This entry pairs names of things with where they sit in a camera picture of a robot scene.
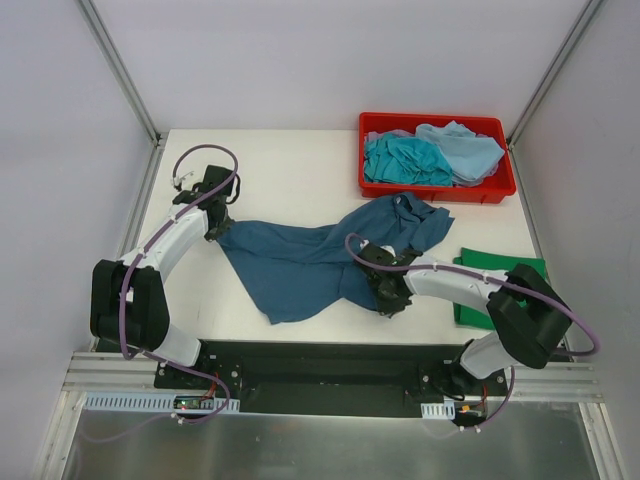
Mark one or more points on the teal crumpled t shirt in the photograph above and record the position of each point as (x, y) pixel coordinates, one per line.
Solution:
(391, 159)

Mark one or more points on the slotted cable duct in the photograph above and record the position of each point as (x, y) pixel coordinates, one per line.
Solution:
(438, 411)
(159, 403)

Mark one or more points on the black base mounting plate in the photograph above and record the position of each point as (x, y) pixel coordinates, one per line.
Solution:
(389, 381)

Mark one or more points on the folded green t shirt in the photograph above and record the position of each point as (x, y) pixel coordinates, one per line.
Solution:
(470, 318)

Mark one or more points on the light blue crumpled t shirt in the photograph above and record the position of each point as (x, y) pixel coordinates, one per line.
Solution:
(472, 157)

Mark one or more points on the left slotted cable duct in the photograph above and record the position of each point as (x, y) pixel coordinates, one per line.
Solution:
(159, 403)

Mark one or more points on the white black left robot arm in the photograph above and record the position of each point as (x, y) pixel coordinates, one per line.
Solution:
(128, 302)

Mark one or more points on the lavender crumpled t shirt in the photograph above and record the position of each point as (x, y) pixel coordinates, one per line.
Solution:
(374, 135)

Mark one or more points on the right aluminium frame post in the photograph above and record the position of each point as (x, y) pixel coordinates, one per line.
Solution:
(586, 17)

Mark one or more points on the red plastic bin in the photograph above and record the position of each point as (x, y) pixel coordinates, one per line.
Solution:
(493, 190)

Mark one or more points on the aluminium frame post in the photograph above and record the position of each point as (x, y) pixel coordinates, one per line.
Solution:
(120, 72)
(586, 17)

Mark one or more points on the dark blue t shirt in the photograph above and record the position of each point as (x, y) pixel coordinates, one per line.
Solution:
(293, 273)

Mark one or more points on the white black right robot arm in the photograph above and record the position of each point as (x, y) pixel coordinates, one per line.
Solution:
(529, 319)

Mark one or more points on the left aluminium frame post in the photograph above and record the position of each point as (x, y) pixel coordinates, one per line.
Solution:
(120, 72)

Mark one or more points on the horizontal aluminium rail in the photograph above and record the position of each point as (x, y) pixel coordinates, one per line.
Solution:
(562, 382)

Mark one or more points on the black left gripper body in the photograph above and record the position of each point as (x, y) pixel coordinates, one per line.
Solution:
(218, 226)

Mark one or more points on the right slotted cable duct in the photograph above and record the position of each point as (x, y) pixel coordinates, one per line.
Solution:
(438, 411)

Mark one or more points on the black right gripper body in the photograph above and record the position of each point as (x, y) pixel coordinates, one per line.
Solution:
(388, 296)

